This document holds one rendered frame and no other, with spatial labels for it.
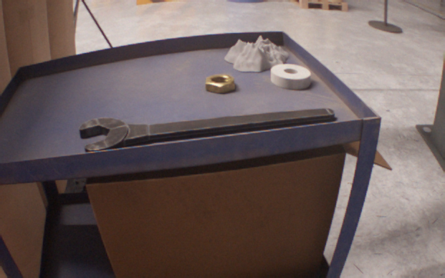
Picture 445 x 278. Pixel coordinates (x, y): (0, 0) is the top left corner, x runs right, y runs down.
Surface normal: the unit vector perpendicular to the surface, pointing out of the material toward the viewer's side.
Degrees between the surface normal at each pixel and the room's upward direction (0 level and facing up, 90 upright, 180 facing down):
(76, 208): 0
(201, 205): 90
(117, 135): 0
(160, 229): 90
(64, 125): 0
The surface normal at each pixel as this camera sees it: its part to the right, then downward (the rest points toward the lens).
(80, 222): -0.03, -0.87
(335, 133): 0.19, 0.48
